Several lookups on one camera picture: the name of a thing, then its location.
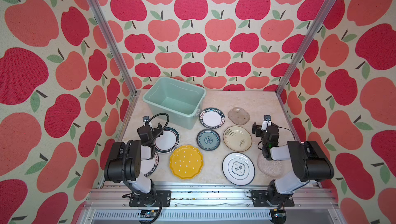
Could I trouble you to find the white plate black quatrefoil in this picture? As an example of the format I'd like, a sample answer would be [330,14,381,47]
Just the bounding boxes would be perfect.
[222,152,255,186]

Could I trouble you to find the yellow dotted scalloped plate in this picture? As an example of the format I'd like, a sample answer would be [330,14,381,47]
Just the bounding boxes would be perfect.
[169,145,204,180]

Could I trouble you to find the white plate red-green lettered rim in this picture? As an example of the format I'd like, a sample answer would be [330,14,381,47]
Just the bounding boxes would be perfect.
[199,107,225,129]

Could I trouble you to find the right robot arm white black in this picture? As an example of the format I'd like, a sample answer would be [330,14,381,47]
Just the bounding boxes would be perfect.
[252,121,334,201]

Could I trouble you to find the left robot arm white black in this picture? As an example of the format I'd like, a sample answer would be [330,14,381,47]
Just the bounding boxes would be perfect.
[104,124,164,197]

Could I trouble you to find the mint green plastic bin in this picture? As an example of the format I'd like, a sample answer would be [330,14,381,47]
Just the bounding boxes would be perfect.
[142,77,206,130]

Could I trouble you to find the white plate dark green rim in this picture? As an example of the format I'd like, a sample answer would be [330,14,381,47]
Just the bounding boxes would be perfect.
[154,128,180,153]

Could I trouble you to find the white plate lettered rim front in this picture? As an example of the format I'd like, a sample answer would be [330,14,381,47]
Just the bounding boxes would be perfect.
[140,152,159,177]

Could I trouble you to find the clear glass textured plate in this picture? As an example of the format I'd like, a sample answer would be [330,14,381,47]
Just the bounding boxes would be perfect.
[257,154,284,178]

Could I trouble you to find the cream plate with plant drawing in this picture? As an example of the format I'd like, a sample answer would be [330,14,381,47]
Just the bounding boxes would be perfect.
[223,126,252,152]

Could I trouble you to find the brown speckled square plate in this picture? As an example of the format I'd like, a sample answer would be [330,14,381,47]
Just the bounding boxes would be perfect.
[227,107,250,126]

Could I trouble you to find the teal patterned small plate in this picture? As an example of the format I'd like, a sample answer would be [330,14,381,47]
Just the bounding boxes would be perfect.
[197,129,221,151]

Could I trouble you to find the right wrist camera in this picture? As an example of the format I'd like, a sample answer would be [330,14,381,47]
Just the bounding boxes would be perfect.
[261,115,272,131]

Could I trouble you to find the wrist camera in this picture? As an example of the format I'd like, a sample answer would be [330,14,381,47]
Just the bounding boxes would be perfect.
[261,115,272,131]
[142,116,150,124]

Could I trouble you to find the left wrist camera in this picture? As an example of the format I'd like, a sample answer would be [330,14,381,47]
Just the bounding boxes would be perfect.
[142,116,150,124]

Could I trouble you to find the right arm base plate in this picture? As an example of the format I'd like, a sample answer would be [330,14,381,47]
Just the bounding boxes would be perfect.
[246,190,295,207]

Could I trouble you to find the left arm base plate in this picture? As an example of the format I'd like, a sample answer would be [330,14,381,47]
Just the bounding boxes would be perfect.
[128,191,172,207]

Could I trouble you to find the aluminium front rail frame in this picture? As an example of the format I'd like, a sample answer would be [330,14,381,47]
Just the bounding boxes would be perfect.
[76,182,346,224]

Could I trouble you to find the left aluminium corner post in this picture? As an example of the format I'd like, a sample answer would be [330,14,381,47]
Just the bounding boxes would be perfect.
[87,0,138,97]

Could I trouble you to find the aluminium corner post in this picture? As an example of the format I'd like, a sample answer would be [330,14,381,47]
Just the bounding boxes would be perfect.
[276,0,337,98]
[87,0,138,97]

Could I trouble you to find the right aluminium corner post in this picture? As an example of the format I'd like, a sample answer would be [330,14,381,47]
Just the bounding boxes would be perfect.
[276,0,337,98]

